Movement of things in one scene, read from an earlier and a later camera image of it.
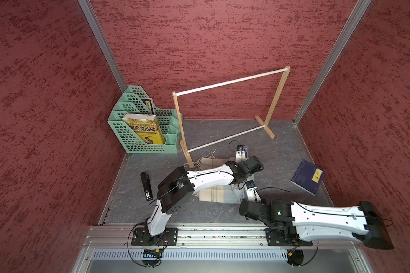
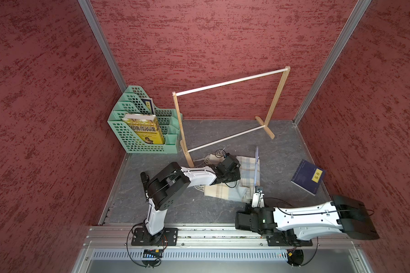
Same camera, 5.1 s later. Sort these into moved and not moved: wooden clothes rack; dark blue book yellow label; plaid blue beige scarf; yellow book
Moved: plaid blue beige scarf
Not moved: wooden clothes rack; dark blue book yellow label; yellow book
